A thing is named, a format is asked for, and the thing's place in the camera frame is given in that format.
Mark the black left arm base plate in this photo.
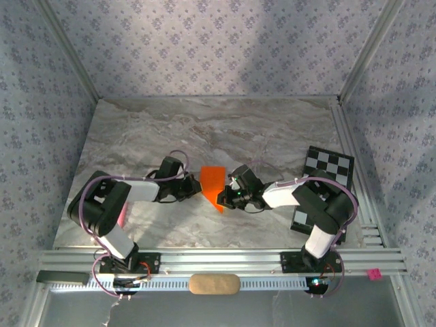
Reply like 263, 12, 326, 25
99, 252, 161, 275

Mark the orange cloth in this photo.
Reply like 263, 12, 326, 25
199, 166, 228, 215

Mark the flat black bar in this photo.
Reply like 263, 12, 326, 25
36, 270, 89, 286

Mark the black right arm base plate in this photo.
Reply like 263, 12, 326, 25
281, 251, 343, 274

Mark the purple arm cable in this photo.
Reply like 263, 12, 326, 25
248, 159, 360, 299
78, 149, 190, 300

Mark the aluminium frame post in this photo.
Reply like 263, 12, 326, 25
339, 0, 406, 100

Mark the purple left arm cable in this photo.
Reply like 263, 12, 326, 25
78, 149, 190, 300

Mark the long aluminium profile rail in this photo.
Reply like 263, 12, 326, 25
37, 248, 408, 276

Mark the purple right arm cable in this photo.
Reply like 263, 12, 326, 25
248, 159, 360, 299

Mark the white slotted cable duct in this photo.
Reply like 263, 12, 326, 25
50, 275, 311, 292

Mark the tan oval cork pad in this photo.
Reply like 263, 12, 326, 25
189, 273, 241, 296

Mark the aluminium side rail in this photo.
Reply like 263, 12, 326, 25
328, 104, 388, 248

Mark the controller board with green light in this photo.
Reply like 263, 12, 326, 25
305, 276, 331, 294

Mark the controller board with wires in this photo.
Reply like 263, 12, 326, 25
112, 276, 153, 296

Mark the black grey checkerboard panel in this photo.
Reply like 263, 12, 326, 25
290, 145, 355, 243

